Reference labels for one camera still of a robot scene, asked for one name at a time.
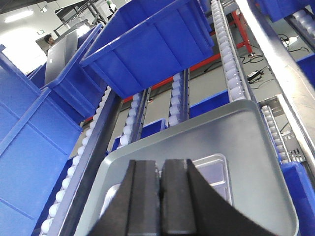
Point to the white roller track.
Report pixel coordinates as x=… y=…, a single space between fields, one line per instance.
x=179 y=102
x=237 y=84
x=132 y=129

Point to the person in background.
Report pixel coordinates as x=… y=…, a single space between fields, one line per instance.
x=49 y=40

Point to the far left roller track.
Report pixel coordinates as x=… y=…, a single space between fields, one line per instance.
x=66 y=210

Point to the large blue bin upper left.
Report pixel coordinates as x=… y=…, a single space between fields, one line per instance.
x=36 y=139

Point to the centre white roller track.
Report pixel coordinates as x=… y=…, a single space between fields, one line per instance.
x=179 y=102

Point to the blue bin lower right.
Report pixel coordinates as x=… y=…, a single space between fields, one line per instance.
x=302 y=194

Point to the right white roller track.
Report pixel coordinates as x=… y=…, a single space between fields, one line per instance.
x=237 y=84

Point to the far right roller track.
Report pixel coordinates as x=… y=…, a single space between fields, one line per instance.
x=275 y=135

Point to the steel right divider beam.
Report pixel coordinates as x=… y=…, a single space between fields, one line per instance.
x=294 y=84

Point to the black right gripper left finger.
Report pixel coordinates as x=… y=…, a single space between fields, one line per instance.
x=134 y=210

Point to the silver laptop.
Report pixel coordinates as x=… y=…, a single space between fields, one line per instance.
x=59 y=55

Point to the large grey plastic tray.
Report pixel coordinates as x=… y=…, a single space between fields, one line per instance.
x=237 y=131

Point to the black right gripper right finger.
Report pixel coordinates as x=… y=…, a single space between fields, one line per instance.
x=191 y=207

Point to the silver metal tray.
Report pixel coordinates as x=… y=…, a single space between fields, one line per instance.
x=213 y=167

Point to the left white roller track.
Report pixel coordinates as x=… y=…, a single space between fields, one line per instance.
x=132 y=129

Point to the blue bin behind tray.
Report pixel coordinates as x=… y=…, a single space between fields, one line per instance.
x=152 y=49

